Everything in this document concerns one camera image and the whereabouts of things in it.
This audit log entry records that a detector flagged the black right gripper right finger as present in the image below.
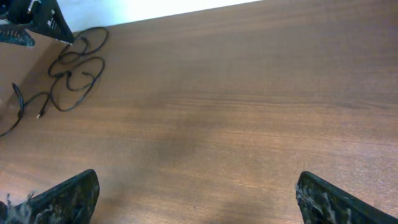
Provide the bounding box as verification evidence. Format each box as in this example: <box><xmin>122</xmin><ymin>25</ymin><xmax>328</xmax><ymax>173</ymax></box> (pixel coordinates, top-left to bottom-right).
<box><xmin>295</xmin><ymin>171</ymin><xmax>397</xmax><ymax>224</ymax></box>

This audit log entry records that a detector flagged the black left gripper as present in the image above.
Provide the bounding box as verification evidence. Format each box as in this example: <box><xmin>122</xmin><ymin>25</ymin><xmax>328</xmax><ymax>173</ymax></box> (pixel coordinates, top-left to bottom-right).
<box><xmin>1</xmin><ymin>0</ymin><xmax>75</xmax><ymax>47</ymax></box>

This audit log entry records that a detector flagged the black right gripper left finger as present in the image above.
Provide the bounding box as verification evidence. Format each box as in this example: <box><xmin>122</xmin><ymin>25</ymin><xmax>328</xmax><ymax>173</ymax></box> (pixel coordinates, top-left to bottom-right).
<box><xmin>1</xmin><ymin>169</ymin><xmax>100</xmax><ymax>224</ymax></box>

